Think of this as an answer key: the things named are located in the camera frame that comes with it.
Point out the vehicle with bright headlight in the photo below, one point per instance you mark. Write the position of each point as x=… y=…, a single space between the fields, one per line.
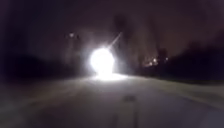
x=102 y=63

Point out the grey asphalt road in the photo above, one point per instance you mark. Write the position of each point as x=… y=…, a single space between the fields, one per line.
x=110 y=103

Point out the street lamp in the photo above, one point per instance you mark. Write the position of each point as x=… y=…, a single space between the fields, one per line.
x=71 y=35

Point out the dark roadside verge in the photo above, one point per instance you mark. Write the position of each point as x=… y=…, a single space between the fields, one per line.
x=30 y=71

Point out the dark trees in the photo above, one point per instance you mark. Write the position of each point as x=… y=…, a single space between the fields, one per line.
x=196 y=63

